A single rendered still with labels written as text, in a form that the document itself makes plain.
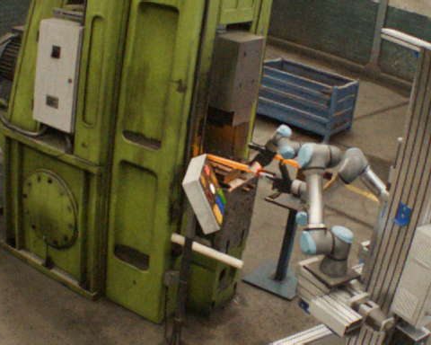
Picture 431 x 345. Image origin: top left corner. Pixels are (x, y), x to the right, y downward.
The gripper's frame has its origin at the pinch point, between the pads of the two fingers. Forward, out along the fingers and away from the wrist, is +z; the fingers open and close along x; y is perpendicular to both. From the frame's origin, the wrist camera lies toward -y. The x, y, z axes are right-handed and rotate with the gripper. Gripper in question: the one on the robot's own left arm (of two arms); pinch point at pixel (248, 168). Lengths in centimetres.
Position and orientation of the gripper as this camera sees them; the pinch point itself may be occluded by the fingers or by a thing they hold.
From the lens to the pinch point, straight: 375.3
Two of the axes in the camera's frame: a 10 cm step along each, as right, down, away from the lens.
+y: 6.8, 7.1, -1.9
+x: 5.1, -2.7, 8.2
